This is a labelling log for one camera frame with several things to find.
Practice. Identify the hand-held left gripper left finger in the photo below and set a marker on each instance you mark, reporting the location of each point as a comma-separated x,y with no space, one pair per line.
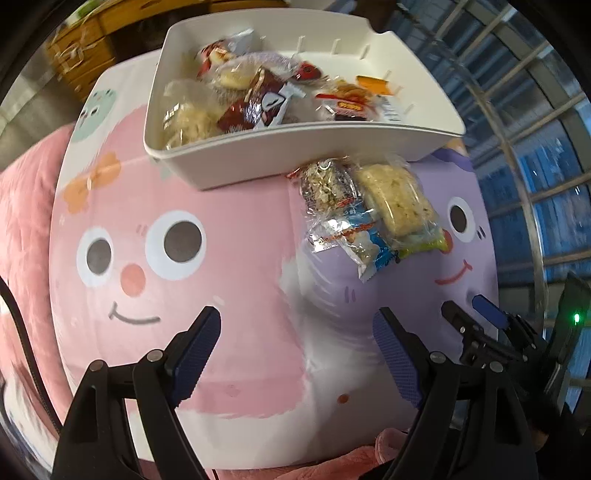
194,350

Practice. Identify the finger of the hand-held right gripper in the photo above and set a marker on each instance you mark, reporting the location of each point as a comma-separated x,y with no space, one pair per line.
489,310
471,332

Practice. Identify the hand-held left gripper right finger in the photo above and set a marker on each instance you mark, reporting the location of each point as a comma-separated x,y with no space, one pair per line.
396,355

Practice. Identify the blue snack packet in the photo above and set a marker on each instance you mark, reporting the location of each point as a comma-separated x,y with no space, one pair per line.
364,249

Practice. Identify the pale yellow rice cake packet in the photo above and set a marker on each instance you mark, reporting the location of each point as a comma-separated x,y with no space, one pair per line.
397,203

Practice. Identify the brown nut snack packet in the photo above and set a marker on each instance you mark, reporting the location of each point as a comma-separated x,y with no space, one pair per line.
323,184

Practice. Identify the white plastic storage box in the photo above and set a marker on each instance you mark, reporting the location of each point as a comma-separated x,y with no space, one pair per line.
323,152

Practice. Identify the pile of mixed packets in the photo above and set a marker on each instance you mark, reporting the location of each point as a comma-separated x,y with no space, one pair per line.
249,87

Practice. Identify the cartoon printed table cover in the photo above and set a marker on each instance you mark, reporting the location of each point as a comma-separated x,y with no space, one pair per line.
221,295

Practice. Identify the metal window railing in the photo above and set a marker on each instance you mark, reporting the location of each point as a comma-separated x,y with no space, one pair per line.
531,194

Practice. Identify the pink blanket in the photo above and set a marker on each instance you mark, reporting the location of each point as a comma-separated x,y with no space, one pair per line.
27,221

